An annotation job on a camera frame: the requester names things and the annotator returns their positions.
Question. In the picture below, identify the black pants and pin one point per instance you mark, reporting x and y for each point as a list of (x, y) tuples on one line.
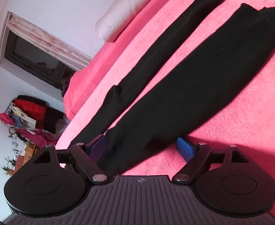
[(138, 126)]

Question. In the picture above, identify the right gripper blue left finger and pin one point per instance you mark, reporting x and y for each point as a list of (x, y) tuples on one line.
[(96, 148)]

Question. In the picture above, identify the potted green plant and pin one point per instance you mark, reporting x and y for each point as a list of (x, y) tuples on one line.
[(9, 168)]

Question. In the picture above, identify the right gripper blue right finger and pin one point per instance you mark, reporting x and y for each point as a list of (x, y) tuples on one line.
[(186, 148)]

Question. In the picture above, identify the hanging clothes on rack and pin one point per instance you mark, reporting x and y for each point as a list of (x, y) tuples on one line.
[(33, 120)]

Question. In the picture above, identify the wooden shelf unit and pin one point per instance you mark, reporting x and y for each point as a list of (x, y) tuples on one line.
[(22, 157)]

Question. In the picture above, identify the red bed cover far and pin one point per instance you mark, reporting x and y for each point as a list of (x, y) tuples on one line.
[(84, 82)]

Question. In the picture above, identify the pink bed blanket near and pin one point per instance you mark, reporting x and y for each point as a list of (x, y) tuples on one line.
[(247, 121)]

